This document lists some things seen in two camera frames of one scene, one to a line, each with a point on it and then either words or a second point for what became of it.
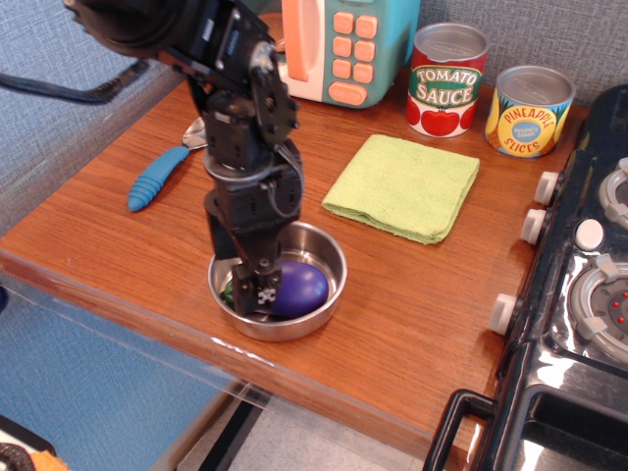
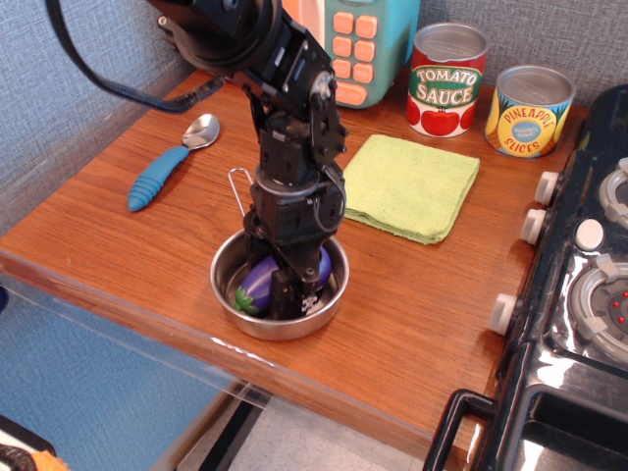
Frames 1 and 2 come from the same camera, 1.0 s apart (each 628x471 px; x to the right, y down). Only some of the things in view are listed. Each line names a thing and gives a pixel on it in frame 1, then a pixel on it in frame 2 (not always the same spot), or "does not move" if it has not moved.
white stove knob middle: (533, 225) does not move
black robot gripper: (259, 187) -> (296, 214)
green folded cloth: (402, 188) does not move
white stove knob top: (546, 186) does not move
